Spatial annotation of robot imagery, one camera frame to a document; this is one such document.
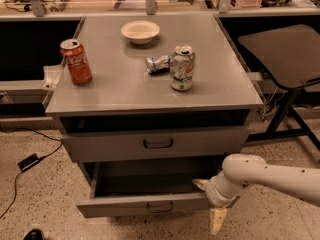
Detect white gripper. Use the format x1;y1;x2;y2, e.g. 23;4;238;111
192;172;244;236

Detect grey drawer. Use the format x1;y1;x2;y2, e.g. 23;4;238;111
63;126;249;162
77;155;223;218

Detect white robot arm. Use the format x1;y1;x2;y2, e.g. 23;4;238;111
192;154;320;236

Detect grey top drawer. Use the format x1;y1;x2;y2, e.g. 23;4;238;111
63;126;249;162

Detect grey drawer cabinet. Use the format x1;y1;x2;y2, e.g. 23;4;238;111
45;13;264;165

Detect white green soda can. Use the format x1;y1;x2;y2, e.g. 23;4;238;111
170;45;195;91

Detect crushed silver can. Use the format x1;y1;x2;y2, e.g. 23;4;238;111
146;55;172;74

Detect black side table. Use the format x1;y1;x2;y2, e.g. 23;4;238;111
238;24;320;149

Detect black shoe tip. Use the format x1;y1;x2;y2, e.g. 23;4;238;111
23;229;45;240

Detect white paper bowl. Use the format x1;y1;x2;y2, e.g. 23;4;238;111
121;20;160;45

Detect black power adapter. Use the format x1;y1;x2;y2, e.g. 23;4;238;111
18;154;39;172

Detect orange soda can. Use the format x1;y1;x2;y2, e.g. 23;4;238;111
60;39;92;85

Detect black floor cable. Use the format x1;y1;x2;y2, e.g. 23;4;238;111
0;127;64;220

